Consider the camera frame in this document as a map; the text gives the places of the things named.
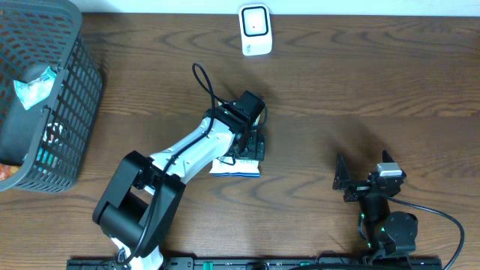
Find cream wipes pack blue edges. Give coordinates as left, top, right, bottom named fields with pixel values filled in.
left=208, top=112, right=262, bottom=179

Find green soft wipes pack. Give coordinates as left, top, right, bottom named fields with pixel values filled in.
left=13, top=67, right=56, bottom=110

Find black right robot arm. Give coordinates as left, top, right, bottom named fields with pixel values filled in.
left=332, top=151, right=418, bottom=265

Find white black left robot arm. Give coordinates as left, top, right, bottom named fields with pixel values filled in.
left=92, top=91, right=267, bottom=269

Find white barcode scanner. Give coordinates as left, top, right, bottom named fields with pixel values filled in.
left=238, top=4, right=273, bottom=56

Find grey plastic mesh basket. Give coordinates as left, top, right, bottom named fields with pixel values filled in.
left=1, top=0, right=104, bottom=193

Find orange tissue pack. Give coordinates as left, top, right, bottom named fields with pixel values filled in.
left=0, top=163, right=20, bottom=181

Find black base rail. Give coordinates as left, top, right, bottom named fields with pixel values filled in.
left=66, top=256, right=443, bottom=270

